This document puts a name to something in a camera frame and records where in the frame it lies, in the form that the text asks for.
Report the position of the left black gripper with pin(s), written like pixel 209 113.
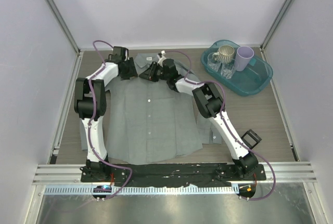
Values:
pixel 132 73

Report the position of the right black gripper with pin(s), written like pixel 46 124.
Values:
pixel 149 74

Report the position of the grey button-up shirt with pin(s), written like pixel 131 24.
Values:
pixel 148 123

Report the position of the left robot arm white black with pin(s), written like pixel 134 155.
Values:
pixel 90 104

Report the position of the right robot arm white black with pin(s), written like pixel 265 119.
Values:
pixel 211 105

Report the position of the clear glass mug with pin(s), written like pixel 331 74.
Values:
pixel 214 61

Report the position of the ribbed metallic mug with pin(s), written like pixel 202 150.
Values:
pixel 226 54

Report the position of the clear drinking glass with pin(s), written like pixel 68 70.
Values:
pixel 229 68

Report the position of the purple plastic cup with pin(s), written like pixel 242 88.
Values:
pixel 244 55

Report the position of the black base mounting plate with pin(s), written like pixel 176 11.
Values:
pixel 172 175

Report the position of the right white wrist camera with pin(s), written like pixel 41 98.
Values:
pixel 161 57

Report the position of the small black square frame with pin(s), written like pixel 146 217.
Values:
pixel 250 134

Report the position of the white slotted cable duct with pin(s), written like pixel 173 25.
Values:
pixel 104 190

